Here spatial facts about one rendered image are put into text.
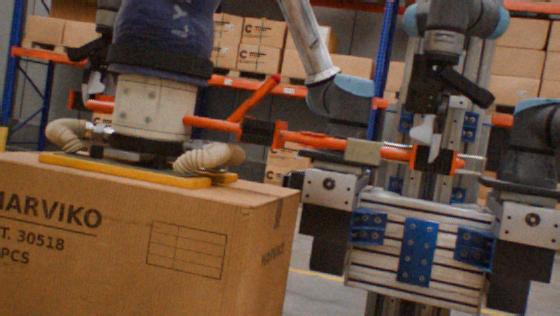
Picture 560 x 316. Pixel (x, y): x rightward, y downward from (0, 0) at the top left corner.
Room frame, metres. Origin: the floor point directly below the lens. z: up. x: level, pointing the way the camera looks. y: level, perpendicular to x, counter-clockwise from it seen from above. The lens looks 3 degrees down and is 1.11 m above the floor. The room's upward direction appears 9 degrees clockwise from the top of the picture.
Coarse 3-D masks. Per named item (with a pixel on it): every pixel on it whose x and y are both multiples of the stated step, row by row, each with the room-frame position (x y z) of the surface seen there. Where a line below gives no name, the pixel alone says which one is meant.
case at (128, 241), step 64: (0, 192) 1.25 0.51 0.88; (64, 192) 1.21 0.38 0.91; (128, 192) 1.18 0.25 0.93; (192, 192) 1.17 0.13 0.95; (256, 192) 1.33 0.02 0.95; (0, 256) 1.24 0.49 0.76; (64, 256) 1.21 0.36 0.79; (128, 256) 1.18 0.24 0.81; (192, 256) 1.15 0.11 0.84; (256, 256) 1.18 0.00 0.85
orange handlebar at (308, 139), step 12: (96, 108) 1.39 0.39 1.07; (108, 108) 1.38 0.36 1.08; (192, 120) 1.33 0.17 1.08; (204, 120) 1.33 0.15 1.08; (216, 120) 1.33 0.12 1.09; (288, 132) 1.29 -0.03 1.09; (300, 132) 1.28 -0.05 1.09; (312, 132) 1.33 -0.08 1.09; (300, 144) 1.28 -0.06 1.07; (312, 144) 1.27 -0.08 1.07; (324, 144) 1.27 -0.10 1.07; (336, 144) 1.26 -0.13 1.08; (384, 156) 1.24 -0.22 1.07; (396, 156) 1.23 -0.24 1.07; (408, 156) 1.23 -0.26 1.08; (456, 168) 1.22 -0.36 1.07
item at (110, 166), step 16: (48, 160) 1.28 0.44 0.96; (64, 160) 1.27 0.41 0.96; (80, 160) 1.27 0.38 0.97; (96, 160) 1.27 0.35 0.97; (112, 160) 1.30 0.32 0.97; (160, 160) 1.26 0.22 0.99; (128, 176) 1.24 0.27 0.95; (144, 176) 1.23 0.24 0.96; (160, 176) 1.22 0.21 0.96; (176, 176) 1.23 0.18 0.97; (192, 176) 1.26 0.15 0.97
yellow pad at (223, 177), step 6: (108, 156) 1.46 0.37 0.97; (132, 162) 1.44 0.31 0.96; (168, 162) 1.45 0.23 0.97; (168, 168) 1.42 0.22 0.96; (204, 174) 1.40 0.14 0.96; (210, 174) 1.40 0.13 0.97; (216, 174) 1.40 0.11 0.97; (222, 174) 1.42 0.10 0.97; (228, 174) 1.44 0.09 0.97; (234, 174) 1.47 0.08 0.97; (216, 180) 1.39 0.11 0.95; (222, 180) 1.39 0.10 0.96; (228, 180) 1.41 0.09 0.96; (234, 180) 1.46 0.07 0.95
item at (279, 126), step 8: (240, 120) 1.30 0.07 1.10; (248, 120) 1.28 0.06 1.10; (256, 120) 1.28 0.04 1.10; (264, 120) 1.28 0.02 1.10; (240, 128) 1.30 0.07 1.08; (248, 128) 1.29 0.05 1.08; (256, 128) 1.29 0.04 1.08; (264, 128) 1.28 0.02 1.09; (272, 128) 1.27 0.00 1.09; (280, 128) 1.29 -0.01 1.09; (240, 136) 1.29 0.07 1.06; (248, 136) 1.28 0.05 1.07; (256, 136) 1.28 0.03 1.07; (264, 136) 1.28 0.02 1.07; (272, 136) 1.28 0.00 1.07; (256, 144) 1.28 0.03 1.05; (264, 144) 1.28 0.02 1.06; (272, 144) 1.36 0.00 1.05; (280, 144) 1.32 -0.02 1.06
